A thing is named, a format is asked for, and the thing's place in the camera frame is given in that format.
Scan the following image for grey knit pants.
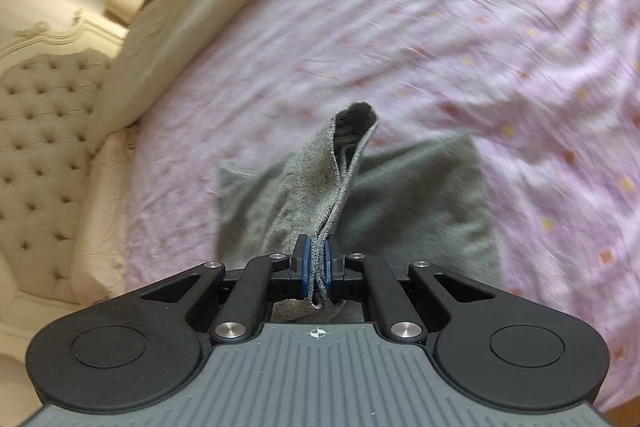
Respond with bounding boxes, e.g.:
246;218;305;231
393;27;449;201
214;100;504;323

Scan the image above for cream pillow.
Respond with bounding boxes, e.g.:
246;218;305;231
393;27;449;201
70;127;138;307

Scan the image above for pink patterned bed sheet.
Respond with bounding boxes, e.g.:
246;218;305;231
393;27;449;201
126;0;639;410

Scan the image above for tufted cream headboard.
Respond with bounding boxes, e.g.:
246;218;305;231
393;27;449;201
1;10;127;360

